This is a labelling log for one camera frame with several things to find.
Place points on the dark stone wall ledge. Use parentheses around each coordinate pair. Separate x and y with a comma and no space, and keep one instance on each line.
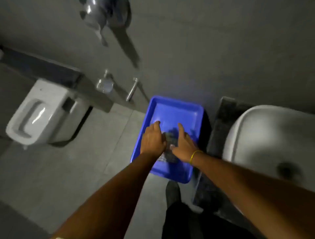
(44,69)

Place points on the person's left forearm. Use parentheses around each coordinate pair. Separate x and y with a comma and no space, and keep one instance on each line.
(110,204)

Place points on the person's right hand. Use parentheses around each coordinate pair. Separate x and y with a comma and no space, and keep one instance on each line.
(184,149)

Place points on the person's left thumb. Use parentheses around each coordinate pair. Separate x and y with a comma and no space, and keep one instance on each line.
(164,138)

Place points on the person's left hand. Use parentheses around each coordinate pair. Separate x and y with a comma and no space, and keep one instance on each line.
(152,142)

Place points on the person's right forearm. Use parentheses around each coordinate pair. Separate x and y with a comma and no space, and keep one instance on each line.
(253,197)

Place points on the dark stone sink counter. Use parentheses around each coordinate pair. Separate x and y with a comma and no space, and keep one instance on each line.
(219,128)

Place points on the white ceramic sink basin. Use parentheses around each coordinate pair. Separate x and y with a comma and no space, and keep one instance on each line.
(268,137)

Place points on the person's dark shoe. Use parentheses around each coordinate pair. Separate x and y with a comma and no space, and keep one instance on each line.
(172,193)

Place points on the dark grey wet cloth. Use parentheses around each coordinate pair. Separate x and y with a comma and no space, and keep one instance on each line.
(171,140)

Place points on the person's black trousers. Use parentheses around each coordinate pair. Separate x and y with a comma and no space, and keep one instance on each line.
(184,224)

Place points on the white ceramic toilet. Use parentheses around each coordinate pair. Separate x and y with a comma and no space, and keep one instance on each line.
(46,110)

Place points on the yellow wristband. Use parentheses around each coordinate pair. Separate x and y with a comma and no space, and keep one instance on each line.
(193,155)

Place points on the chrome angle valve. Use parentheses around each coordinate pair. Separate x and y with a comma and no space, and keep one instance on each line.
(104,85)

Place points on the blue plastic tub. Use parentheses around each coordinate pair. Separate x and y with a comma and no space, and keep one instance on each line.
(172,110)

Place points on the person's right thumb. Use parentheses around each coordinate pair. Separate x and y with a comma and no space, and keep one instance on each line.
(173,147)

